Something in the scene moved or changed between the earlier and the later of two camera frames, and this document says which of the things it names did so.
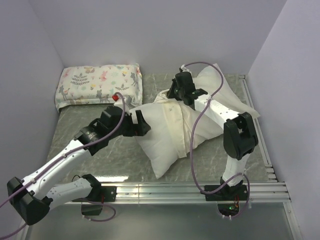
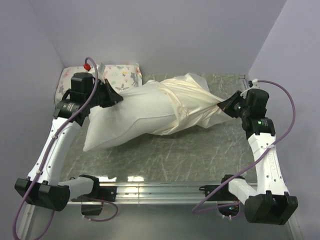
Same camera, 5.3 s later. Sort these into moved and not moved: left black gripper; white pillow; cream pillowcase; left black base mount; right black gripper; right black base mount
Moved: right black gripper; left black gripper; cream pillowcase; white pillow
Not moved: right black base mount; left black base mount
